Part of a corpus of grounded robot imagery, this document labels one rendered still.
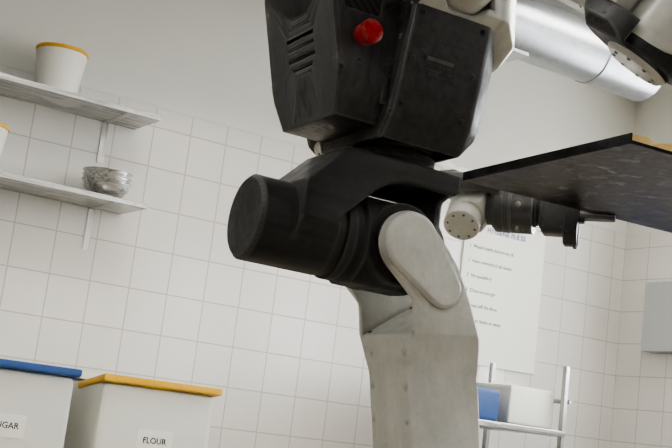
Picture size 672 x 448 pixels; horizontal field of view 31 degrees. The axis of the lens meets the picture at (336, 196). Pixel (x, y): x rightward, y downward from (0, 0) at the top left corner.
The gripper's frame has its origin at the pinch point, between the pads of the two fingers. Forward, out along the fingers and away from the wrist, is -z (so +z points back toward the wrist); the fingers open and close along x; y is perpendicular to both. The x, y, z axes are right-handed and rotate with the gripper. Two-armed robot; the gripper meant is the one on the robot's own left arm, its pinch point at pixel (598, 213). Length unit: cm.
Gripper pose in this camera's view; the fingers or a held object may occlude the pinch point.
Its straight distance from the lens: 213.4
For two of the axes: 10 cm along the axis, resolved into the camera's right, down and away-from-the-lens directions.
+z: -9.5, -0.6, 3.0
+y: 2.8, 2.2, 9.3
